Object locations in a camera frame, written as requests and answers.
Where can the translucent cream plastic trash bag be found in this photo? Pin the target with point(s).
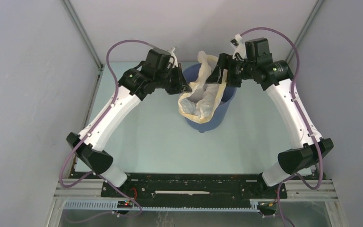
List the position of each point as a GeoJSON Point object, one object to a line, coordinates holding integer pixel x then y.
{"type": "Point", "coordinates": [199, 105]}

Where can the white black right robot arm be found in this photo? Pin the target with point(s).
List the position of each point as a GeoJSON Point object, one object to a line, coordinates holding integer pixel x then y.
{"type": "Point", "coordinates": [307, 144]}

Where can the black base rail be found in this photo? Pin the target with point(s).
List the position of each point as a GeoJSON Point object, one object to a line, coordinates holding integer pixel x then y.
{"type": "Point", "coordinates": [194, 189]}

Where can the aluminium frame post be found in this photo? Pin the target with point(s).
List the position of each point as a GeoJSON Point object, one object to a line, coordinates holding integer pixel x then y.
{"type": "Point", "coordinates": [317, 7]}
{"type": "Point", "coordinates": [71, 11]}

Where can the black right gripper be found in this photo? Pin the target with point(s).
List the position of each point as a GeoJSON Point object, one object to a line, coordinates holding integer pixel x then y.
{"type": "Point", "coordinates": [226, 62]}

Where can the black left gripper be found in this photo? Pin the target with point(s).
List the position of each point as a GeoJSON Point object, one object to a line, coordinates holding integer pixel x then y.
{"type": "Point", "coordinates": [181, 86]}

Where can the white slotted cable duct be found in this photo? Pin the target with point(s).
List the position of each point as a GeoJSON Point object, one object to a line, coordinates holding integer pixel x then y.
{"type": "Point", "coordinates": [115, 205]}

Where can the left aluminium frame post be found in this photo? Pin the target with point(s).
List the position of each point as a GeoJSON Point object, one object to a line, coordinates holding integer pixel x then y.
{"type": "Point", "coordinates": [71, 11]}

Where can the right aluminium frame post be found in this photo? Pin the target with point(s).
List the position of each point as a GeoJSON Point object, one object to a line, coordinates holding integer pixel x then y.
{"type": "Point", "coordinates": [317, 7]}

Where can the aluminium base extrusion rail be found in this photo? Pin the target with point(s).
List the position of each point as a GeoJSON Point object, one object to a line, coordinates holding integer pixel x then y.
{"type": "Point", "coordinates": [295, 190]}

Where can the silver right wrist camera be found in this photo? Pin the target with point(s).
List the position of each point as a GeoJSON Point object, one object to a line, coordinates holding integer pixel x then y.
{"type": "Point", "coordinates": [239, 48]}

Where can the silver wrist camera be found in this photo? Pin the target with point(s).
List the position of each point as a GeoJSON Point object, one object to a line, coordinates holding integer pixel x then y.
{"type": "Point", "coordinates": [173, 61]}
{"type": "Point", "coordinates": [239, 48]}

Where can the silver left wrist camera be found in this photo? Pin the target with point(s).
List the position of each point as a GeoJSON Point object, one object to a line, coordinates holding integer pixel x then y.
{"type": "Point", "coordinates": [173, 61]}

